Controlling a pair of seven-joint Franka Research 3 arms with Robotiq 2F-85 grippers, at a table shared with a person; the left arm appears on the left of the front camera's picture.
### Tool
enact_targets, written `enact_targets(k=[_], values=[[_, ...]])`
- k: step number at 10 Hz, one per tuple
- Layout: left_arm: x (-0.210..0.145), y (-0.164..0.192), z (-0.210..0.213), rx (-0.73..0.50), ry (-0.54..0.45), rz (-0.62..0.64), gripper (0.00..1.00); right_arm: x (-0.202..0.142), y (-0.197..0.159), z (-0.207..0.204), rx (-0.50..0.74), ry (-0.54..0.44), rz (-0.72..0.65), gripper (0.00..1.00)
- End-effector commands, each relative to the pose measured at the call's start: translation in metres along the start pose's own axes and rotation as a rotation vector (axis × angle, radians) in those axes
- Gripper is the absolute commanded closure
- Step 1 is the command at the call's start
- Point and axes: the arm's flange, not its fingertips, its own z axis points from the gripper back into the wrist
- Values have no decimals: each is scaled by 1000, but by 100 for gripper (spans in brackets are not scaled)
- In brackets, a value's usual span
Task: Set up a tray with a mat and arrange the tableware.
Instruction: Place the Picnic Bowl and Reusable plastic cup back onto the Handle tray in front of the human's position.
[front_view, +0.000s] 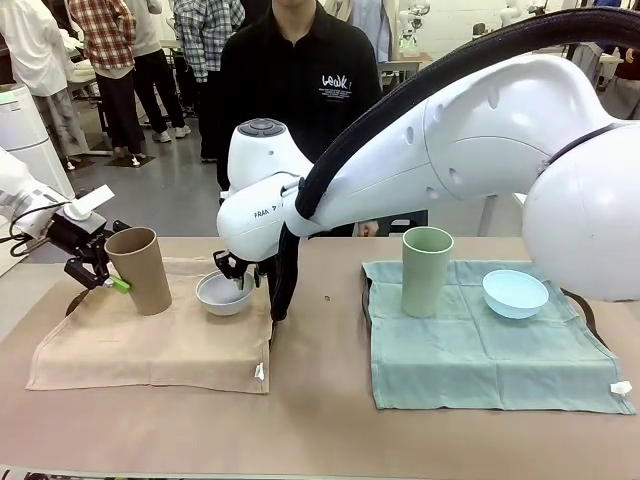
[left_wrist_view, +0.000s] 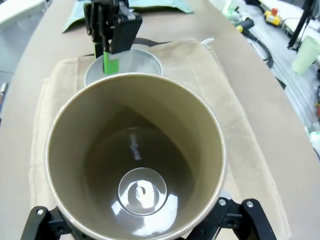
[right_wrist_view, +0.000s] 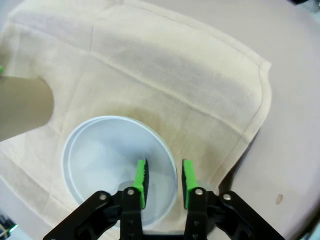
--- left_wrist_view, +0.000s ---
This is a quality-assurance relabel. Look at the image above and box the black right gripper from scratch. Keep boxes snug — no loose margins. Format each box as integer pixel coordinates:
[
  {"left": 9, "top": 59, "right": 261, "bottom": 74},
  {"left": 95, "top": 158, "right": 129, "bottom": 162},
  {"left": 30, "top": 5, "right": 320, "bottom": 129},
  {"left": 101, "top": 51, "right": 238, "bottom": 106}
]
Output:
[{"left": 83, "top": 0, "right": 144, "bottom": 76}]

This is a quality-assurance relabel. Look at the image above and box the black tripod stand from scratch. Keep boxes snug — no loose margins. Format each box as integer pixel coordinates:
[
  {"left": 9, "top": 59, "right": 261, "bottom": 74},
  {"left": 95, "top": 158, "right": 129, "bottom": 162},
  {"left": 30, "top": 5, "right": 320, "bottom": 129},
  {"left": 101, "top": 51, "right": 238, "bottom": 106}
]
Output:
[{"left": 286, "top": 0, "right": 316, "bottom": 51}]

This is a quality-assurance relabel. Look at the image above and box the teal cloth mat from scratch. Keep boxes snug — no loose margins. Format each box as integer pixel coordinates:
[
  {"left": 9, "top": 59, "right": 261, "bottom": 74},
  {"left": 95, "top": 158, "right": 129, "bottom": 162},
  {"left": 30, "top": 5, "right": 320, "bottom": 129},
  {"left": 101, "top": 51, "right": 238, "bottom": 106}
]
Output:
[{"left": 61, "top": 0, "right": 195, "bottom": 34}]

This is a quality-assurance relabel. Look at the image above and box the white table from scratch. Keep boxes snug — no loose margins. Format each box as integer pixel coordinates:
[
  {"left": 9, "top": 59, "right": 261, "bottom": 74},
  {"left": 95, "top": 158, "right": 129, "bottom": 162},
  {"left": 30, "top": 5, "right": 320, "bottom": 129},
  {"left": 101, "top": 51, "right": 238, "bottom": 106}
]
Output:
[{"left": 0, "top": 0, "right": 46, "bottom": 27}]

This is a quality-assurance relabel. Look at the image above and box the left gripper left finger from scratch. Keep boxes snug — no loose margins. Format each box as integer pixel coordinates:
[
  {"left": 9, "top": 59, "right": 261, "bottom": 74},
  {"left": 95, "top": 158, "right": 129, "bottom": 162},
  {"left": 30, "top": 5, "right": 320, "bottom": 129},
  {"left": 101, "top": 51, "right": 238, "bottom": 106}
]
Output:
[{"left": 21, "top": 205, "right": 84, "bottom": 240}]

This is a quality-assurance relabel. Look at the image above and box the tan tall cup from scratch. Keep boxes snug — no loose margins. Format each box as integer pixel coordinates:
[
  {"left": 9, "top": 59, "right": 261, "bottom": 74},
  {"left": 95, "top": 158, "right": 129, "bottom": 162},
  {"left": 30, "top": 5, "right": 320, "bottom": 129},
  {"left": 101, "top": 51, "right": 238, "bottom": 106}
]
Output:
[{"left": 44, "top": 72, "right": 227, "bottom": 240}]

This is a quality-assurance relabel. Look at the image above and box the white bowl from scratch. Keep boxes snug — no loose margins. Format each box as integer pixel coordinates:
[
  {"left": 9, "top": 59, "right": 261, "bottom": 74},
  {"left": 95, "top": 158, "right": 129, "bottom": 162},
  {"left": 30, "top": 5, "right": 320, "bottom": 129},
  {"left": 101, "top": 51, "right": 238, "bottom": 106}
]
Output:
[{"left": 84, "top": 48, "right": 164, "bottom": 87}]

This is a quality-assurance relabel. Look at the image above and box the pale green tall cup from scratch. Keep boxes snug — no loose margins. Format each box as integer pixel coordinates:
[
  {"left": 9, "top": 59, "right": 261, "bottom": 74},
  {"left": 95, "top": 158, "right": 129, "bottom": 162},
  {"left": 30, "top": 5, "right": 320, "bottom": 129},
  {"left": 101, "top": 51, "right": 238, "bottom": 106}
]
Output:
[{"left": 291, "top": 34, "right": 320, "bottom": 75}]

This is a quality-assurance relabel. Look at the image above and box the black cable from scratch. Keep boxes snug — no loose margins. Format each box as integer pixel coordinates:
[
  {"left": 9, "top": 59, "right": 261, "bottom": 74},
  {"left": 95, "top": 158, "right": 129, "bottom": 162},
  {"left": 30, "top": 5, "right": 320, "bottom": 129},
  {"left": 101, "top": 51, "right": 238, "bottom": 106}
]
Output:
[{"left": 247, "top": 29, "right": 274, "bottom": 69}]

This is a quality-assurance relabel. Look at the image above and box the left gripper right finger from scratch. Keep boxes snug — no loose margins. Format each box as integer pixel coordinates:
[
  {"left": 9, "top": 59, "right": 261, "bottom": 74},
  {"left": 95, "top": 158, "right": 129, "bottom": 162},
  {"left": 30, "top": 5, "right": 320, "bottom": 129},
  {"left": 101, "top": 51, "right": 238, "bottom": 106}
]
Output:
[{"left": 210, "top": 197, "right": 276, "bottom": 240}]

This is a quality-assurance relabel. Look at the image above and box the yellow emergency stop box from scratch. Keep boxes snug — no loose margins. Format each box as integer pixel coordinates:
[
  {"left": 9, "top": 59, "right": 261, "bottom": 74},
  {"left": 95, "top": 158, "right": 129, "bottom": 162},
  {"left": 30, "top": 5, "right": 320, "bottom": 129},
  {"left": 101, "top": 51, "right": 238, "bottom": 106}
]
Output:
[{"left": 264, "top": 8, "right": 283, "bottom": 25}]

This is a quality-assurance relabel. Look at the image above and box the beige cloth mat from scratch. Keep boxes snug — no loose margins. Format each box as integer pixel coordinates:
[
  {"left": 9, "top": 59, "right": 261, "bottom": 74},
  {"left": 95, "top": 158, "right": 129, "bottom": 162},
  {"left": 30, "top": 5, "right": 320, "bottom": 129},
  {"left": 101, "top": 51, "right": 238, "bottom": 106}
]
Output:
[{"left": 26, "top": 37, "right": 292, "bottom": 240}]

